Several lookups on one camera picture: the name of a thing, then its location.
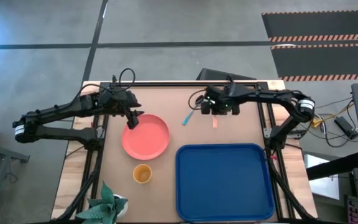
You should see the white box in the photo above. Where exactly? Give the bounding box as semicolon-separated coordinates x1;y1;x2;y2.
303;154;341;202

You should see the black hazard-striped floor mat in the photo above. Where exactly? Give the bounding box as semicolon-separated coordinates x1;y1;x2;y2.
270;42;358;82
261;9;358;43

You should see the black floor cable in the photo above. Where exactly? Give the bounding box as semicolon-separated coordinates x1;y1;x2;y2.
317;99;358;149

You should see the blue plastic tray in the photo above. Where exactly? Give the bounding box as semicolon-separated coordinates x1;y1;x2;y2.
175;143;275;222

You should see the black power adapter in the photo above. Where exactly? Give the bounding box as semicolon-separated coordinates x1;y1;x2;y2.
334;116;358;140

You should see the black computer monitor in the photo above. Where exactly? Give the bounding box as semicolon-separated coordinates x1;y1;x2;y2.
196;67;257;82

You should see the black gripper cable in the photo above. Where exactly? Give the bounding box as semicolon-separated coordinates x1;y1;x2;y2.
187;89;208;110
112;67;136;91

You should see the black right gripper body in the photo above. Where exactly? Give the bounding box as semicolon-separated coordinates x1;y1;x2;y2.
202;86;242;116

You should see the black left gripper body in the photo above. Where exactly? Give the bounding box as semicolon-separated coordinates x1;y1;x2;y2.
99;88;142;116

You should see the yellow ribbed plastic cup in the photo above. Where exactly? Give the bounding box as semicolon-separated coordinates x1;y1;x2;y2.
132;164;153;184

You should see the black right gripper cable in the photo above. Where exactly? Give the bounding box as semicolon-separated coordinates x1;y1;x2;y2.
187;89;208;110

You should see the coral plastic plate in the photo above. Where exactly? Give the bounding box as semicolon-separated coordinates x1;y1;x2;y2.
121;113;170;161

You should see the white plant pot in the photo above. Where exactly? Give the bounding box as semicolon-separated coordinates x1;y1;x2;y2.
113;194;129;218

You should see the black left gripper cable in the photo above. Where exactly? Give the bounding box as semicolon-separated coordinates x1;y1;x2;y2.
112;67;136;91

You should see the yellow floor cable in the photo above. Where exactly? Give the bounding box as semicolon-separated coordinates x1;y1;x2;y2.
311;102;356;129

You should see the green leafy plant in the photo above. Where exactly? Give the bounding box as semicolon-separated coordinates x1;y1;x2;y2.
75;182;129;224

